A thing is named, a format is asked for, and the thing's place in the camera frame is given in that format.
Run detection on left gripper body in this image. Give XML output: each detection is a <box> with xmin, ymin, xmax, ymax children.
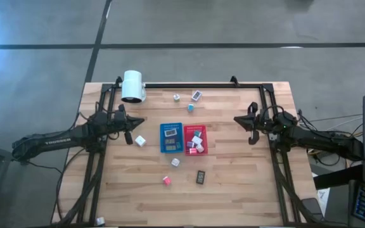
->
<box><xmin>111</xmin><ymin>103</ymin><xmax>135</xmax><ymax>146</ymax></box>

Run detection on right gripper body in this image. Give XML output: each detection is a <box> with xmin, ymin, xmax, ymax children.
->
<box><xmin>247</xmin><ymin>101</ymin><xmax>267</xmax><ymax>146</ymax></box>

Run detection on blue plastic basket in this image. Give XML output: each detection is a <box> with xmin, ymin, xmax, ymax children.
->
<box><xmin>159</xmin><ymin>122</ymin><xmax>184</xmax><ymax>155</ymax></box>

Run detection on red plastic basket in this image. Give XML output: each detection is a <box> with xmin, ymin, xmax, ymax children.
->
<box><xmin>183</xmin><ymin>124</ymin><xmax>209</xmax><ymax>156</ymax></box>

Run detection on black flat device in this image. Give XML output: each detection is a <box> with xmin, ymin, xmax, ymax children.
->
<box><xmin>301</xmin><ymin>198</ymin><xmax>324</xmax><ymax>221</ymax></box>

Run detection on white paper sheet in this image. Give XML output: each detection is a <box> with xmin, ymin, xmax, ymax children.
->
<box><xmin>316</xmin><ymin>186</ymin><xmax>331</xmax><ymax>208</ymax></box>

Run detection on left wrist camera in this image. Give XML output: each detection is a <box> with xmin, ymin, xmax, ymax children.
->
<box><xmin>113</xmin><ymin>110</ymin><xmax>127</xmax><ymax>126</ymax></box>

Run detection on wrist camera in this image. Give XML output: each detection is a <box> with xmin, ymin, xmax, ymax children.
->
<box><xmin>257</xmin><ymin>115</ymin><xmax>271</xmax><ymax>129</ymax></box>
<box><xmin>113</xmin><ymin>110</ymin><xmax>127</xmax><ymax>126</ymax></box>

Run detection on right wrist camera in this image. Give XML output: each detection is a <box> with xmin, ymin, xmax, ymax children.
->
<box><xmin>257</xmin><ymin>115</ymin><xmax>271</xmax><ymax>129</ymax></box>

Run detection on black aluminium table frame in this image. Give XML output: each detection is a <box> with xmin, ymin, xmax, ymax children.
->
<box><xmin>60</xmin><ymin>75</ymin><xmax>321</xmax><ymax>227</ymax></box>

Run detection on tangled black floor cables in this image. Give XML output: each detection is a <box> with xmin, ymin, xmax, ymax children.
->
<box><xmin>296</xmin><ymin>109</ymin><xmax>364</xmax><ymax>167</ymax></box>

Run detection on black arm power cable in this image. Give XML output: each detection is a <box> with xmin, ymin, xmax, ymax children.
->
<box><xmin>54</xmin><ymin>147</ymin><xmax>88</xmax><ymax>224</ymax></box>

